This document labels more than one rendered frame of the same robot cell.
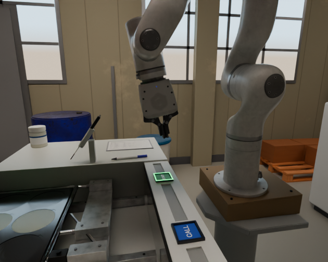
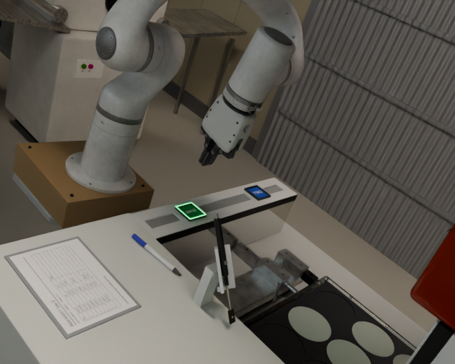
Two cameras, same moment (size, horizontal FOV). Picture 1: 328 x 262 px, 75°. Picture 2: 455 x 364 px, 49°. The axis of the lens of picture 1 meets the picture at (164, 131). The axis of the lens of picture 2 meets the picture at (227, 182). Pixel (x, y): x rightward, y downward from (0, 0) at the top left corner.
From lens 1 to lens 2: 1.56 m
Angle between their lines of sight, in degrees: 120
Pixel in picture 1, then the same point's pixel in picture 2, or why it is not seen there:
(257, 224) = not seen: hidden behind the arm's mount
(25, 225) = (319, 324)
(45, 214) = (297, 320)
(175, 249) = (274, 198)
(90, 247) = (292, 257)
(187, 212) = (236, 193)
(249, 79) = (180, 52)
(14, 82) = not seen: outside the picture
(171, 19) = not seen: hidden behind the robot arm
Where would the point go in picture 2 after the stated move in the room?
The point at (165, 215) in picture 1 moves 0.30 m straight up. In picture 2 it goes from (250, 204) to (292, 102)
